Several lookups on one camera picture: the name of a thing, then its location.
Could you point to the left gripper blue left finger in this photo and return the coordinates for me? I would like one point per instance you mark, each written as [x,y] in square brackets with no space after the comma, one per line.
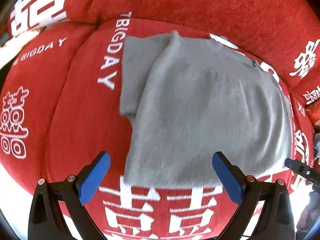
[46,220]

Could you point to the person's right hand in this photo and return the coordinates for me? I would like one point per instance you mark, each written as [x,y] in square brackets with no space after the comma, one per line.
[309,215]

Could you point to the orange patterned pillow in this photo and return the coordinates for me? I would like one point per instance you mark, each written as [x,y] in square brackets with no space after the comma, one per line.
[313,112]

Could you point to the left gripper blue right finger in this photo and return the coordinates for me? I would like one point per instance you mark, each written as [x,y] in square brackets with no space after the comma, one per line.
[276,218]

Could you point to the red back cushion white characters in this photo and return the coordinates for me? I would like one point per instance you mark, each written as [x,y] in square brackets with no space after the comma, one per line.
[283,33]

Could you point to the grey knit sweater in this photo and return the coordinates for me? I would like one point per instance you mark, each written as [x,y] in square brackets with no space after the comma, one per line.
[187,98]

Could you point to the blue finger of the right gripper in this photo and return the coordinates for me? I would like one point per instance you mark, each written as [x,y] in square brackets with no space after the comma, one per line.
[305,171]

